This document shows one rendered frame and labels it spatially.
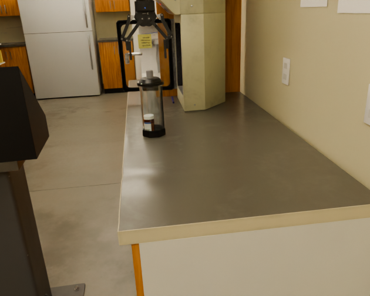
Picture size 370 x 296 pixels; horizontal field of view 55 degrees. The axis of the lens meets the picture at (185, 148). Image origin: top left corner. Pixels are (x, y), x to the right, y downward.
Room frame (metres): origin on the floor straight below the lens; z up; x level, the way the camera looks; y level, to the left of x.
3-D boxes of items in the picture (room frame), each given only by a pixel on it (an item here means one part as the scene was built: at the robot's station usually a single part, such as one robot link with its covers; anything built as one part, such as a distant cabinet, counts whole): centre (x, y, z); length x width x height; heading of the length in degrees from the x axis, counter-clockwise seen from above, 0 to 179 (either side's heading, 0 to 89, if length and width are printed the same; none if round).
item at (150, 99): (1.45, 0.13, 1.06); 0.11 x 0.11 x 0.21
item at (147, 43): (2.11, 0.20, 1.19); 0.30 x 0.01 x 0.40; 90
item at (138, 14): (1.45, 0.13, 1.42); 0.08 x 0.07 x 0.09; 96
